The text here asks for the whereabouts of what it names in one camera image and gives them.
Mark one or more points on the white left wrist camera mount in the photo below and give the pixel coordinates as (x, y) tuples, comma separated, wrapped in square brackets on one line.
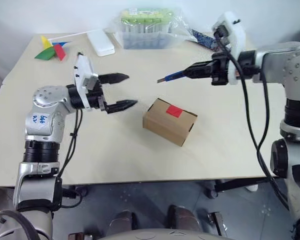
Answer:
[(83, 68)]

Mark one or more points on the blue box cutter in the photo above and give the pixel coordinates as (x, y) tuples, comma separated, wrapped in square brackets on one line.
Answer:
[(171, 77)]

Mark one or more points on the grey curved robot torso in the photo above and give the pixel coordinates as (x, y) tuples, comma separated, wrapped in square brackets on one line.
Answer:
[(165, 235)]

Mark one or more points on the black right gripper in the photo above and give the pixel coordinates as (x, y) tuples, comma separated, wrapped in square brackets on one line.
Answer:
[(218, 71)]

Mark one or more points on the clear plastic bag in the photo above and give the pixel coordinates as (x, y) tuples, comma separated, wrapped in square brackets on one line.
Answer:
[(180, 27)]

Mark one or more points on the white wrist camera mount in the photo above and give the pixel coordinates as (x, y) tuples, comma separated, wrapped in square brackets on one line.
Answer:
[(83, 68), (236, 32)]

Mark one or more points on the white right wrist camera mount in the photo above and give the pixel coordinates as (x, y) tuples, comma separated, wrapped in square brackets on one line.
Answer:
[(236, 32)]

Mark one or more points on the green-topped tube rack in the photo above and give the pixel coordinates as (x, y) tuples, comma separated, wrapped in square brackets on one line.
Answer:
[(145, 32)]

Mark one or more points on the brown cardboard box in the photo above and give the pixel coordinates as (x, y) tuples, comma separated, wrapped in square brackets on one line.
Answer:
[(165, 125)]

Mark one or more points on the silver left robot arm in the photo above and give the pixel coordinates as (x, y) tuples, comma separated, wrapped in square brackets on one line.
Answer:
[(45, 100)]

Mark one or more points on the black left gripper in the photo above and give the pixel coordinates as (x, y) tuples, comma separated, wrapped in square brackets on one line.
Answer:
[(93, 98)]

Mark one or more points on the dark brown rounded shape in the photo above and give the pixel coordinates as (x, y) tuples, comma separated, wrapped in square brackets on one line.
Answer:
[(182, 217)]

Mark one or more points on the red tape seal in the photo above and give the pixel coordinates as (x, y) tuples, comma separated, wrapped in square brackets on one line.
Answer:
[(173, 110)]

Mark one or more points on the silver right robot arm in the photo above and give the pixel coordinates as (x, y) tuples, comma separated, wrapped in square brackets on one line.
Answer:
[(277, 60)]

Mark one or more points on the white rectangular case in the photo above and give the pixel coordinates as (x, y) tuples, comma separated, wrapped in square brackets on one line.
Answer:
[(100, 43)]

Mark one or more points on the colourful paper pinwheel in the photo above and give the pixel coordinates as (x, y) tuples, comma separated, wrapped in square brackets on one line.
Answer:
[(46, 53)]

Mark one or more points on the black table leg bar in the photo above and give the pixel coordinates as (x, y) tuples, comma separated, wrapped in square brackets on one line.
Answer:
[(68, 193), (240, 184)]

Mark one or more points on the black metal foot plate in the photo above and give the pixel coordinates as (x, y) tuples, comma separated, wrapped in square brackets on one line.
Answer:
[(217, 223)]

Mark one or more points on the black table caster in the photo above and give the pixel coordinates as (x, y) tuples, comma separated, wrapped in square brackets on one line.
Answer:
[(212, 193), (81, 191)]

